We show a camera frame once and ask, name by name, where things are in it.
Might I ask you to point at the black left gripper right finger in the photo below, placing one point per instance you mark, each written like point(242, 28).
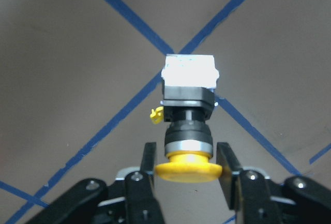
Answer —
point(246, 191)

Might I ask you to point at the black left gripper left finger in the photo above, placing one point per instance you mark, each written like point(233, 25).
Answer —
point(141, 204)

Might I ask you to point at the yellow emergency stop button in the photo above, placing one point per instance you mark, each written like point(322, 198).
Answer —
point(188, 85)

